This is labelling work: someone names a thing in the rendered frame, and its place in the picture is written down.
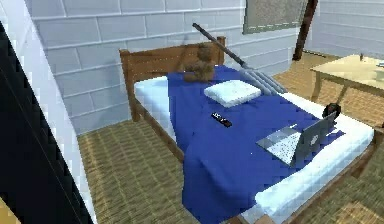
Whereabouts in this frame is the black remote control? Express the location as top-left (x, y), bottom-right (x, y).
top-left (210, 111), bottom-right (233, 129)

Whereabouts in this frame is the white pillow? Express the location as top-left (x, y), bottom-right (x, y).
top-left (203, 79), bottom-right (263, 109)

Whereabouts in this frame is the brown teddy bear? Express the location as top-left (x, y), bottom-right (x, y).
top-left (182, 43), bottom-right (216, 84)

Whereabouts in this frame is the wooden bed with white mattress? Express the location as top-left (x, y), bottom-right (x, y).
top-left (118, 35), bottom-right (384, 224)

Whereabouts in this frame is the blue blanket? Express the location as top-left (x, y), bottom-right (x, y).
top-left (166, 64), bottom-right (346, 224)

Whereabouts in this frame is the grey open laptop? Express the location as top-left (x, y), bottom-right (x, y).
top-left (255, 111), bottom-right (338, 168)

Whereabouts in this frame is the black round ball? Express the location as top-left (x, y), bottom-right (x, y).
top-left (321, 102), bottom-right (342, 121)

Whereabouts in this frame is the black door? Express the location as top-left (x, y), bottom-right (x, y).
top-left (0, 20), bottom-right (95, 224)

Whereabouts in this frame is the pale wooden table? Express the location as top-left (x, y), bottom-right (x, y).
top-left (309, 53), bottom-right (384, 105)

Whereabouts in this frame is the grey framed wall picture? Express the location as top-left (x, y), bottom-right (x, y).
top-left (242, 0), bottom-right (309, 36)

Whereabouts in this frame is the dark brown door frame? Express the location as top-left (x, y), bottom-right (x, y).
top-left (292, 0), bottom-right (319, 62)

